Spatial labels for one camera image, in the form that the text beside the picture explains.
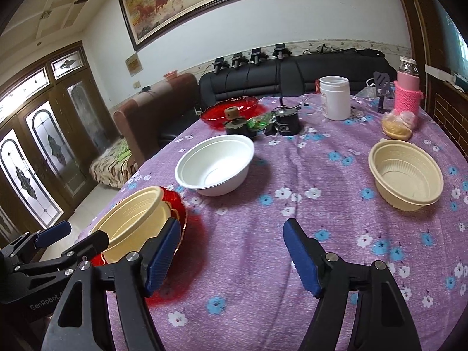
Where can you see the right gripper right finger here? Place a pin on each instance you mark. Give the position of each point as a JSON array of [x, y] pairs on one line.
[[382, 317]]

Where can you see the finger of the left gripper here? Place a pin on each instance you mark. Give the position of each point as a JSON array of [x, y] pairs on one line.
[[86, 249], [52, 234]]

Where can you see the cream plastic bowl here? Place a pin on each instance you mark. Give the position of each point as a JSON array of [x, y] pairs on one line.
[[406, 176], [132, 221]]

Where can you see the large red scalloped plate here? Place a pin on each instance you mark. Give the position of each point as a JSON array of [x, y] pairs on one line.
[[186, 264]]

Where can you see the small red gold-rimmed plate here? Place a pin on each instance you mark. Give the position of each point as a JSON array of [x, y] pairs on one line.
[[178, 210]]

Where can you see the large white paper bowl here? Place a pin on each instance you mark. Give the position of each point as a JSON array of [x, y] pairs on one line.
[[217, 166]]

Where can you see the patterned blanket cushion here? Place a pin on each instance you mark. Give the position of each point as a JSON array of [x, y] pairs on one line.
[[115, 166]]

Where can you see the wooden glass door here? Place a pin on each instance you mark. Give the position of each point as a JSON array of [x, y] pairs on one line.
[[54, 124]]

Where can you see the brown armchair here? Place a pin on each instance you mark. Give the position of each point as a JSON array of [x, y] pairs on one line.
[[156, 115]]

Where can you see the purple floral tablecloth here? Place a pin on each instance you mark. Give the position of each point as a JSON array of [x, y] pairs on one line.
[[248, 295]]

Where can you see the red bowl far end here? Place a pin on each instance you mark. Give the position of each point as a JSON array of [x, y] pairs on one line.
[[214, 115]]

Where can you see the black pot with wooden spool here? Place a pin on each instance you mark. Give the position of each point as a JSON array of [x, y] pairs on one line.
[[236, 124]]

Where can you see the bag of snacks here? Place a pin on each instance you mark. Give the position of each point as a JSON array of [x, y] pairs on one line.
[[399, 126]]

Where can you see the black cylindrical device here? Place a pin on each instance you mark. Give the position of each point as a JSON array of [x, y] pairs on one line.
[[287, 118]]

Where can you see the pink sleeved glass bottle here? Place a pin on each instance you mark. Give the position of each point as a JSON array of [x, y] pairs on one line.
[[408, 95]]

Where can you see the white plastic jar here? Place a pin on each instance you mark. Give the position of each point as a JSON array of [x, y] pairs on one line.
[[335, 97]]

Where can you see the black phone stand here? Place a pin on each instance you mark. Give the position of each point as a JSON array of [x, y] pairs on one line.
[[382, 88]]

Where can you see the black leather sofa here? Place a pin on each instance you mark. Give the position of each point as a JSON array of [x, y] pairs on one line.
[[292, 76]]

